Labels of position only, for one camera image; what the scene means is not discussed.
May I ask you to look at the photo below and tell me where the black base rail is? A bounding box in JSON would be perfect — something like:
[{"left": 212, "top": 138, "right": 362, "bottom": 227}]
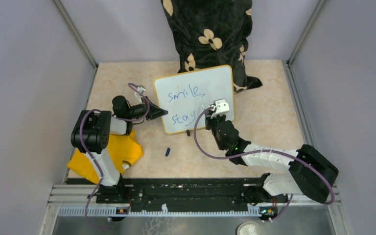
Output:
[{"left": 84, "top": 176, "right": 289, "bottom": 223}]

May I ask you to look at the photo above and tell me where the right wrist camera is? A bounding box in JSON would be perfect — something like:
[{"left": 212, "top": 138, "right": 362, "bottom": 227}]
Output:
[{"left": 210, "top": 99, "right": 230, "bottom": 118}]

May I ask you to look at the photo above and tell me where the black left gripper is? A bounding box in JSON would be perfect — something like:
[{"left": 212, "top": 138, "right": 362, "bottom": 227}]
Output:
[{"left": 126, "top": 96, "right": 168, "bottom": 120}]

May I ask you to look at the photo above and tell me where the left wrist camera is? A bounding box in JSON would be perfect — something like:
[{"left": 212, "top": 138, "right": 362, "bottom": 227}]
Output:
[{"left": 135, "top": 85, "right": 145, "bottom": 104}]

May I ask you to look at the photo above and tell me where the yellow plastic object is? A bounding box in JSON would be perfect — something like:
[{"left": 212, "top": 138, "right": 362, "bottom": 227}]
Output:
[{"left": 67, "top": 130, "right": 144, "bottom": 184}]

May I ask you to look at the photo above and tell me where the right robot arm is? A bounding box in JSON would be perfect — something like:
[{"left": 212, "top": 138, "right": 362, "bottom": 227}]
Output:
[{"left": 205, "top": 111, "right": 339, "bottom": 205}]

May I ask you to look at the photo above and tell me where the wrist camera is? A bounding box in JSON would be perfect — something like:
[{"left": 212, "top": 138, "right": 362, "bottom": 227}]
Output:
[
  {"left": 210, "top": 99, "right": 230, "bottom": 118},
  {"left": 135, "top": 85, "right": 145, "bottom": 104}
]

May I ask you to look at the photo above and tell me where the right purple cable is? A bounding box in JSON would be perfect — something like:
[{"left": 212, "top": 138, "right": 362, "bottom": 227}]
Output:
[{"left": 193, "top": 107, "right": 336, "bottom": 224}]

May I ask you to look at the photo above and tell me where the yellow-framed whiteboard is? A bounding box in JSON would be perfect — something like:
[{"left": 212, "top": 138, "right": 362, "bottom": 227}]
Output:
[{"left": 153, "top": 65, "right": 235, "bottom": 135}]

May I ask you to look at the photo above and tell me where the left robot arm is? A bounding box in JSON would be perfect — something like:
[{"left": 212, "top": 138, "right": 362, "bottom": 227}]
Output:
[{"left": 70, "top": 95, "right": 168, "bottom": 203}]

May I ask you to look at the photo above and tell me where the black floral pillow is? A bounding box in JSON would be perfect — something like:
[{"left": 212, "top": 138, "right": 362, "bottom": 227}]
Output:
[{"left": 161, "top": 0, "right": 263, "bottom": 93}]

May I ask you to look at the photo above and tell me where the round metal disc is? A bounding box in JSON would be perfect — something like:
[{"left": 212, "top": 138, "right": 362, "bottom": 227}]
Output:
[{"left": 236, "top": 221, "right": 261, "bottom": 235}]

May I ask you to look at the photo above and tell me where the purple cable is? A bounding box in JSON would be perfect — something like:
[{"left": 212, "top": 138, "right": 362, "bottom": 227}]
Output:
[
  {"left": 77, "top": 83, "right": 151, "bottom": 230},
  {"left": 193, "top": 107, "right": 336, "bottom": 224}
]

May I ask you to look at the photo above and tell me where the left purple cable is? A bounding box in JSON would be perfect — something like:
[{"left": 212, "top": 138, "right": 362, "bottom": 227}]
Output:
[{"left": 77, "top": 83, "right": 151, "bottom": 230}]

